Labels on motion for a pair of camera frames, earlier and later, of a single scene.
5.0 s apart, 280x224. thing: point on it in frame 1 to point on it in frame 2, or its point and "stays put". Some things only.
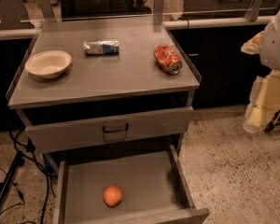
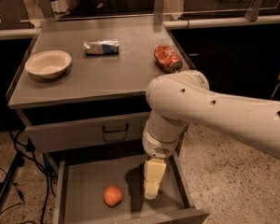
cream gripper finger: [270, 94] to [161, 138]
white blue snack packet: [102, 48] stays put
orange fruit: [112, 195] stays put
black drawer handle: [116, 130] stays put
